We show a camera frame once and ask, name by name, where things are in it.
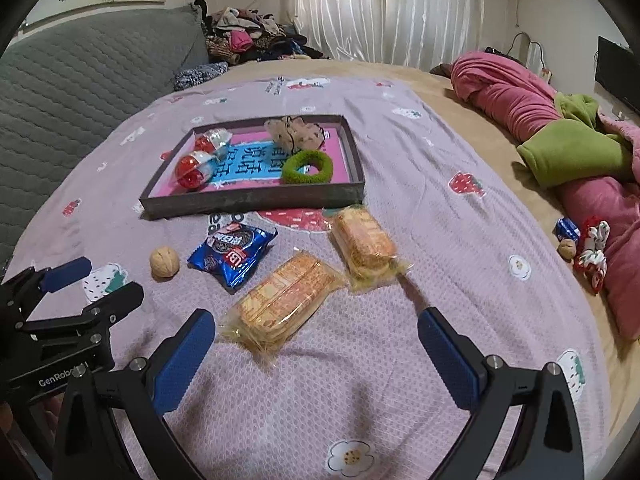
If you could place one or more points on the walnut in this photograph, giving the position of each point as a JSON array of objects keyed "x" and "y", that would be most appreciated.
[
  {"x": 568, "y": 250},
  {"x": 164, "y": 263}
]

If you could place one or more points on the pink quilt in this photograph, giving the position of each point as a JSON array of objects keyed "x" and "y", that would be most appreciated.
[{"x": 500, "y": 95}]

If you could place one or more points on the lilac printed blanket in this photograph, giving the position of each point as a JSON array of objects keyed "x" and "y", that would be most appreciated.
[{"x": 350, "y": 385}]

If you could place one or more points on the white curtain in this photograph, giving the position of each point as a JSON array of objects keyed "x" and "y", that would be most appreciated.
[{"x": 390, "y": 10}]

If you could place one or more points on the beige hair scrunchie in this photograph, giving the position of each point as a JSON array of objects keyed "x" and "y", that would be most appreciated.
[{"x": 295, "y": 132}]

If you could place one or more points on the small blue snack packet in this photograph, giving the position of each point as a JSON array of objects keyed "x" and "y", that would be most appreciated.
[{"x": 567, "y": 229}]

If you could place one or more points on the beige bed sheet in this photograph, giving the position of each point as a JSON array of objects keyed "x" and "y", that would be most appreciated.
[{"x": 525, "y": 210}]

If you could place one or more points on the green hair scrunchie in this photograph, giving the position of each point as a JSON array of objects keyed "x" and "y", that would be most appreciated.
[{"x": 290, "y": 172}]

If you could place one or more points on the green blanket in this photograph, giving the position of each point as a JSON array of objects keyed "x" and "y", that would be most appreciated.
[{"x": 575, "y": 150}]

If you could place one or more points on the dark bag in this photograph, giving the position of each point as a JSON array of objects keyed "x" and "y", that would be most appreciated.
[{"x": 500, "y": 52}]

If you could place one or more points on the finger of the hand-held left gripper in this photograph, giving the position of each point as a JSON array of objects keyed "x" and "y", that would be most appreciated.
[
  {"x": 120, "y": 300},
  {"x": 67, "y": 272}
]

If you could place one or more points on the black television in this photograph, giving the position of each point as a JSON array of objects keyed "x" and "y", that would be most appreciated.
[{"x": 617, "y": 75}]

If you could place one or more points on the red white packet by blanket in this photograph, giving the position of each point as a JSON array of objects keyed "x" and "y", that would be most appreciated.
[{"x": 592, "y": 255}]

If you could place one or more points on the dark blue patterned cloth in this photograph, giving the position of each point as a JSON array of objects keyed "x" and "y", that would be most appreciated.
[{"x": 200, "y": 76}]

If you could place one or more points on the blue cookie packet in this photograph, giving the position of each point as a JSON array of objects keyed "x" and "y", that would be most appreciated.
[{"x": 230, "y": 255}]

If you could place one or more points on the pile of clothes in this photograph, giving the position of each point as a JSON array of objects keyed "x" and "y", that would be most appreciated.
[{"x": 250, "y": 40}]

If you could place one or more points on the grey quilted headboard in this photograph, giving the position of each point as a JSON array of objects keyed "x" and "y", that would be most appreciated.
[{"x": 75, "y": 85}]

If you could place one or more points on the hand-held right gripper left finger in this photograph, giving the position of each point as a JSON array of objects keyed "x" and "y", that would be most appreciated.
[{"x": 182, "y": 360}]

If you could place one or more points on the brown cloth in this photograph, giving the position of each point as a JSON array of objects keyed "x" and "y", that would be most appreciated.
[{"x": 441, "y": 70}]

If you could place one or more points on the shallow box with pink lining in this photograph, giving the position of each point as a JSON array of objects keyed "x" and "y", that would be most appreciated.
[{"x": 250, "y": 200}]

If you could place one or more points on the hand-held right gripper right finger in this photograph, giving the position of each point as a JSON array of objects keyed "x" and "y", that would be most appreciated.
[{"x": 445, "y": 355}]

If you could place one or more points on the clear cracker packet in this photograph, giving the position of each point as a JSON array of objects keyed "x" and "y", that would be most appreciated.
[
  {"x": 365, "y": 245},
  {"x": 285, "y": 300}
]

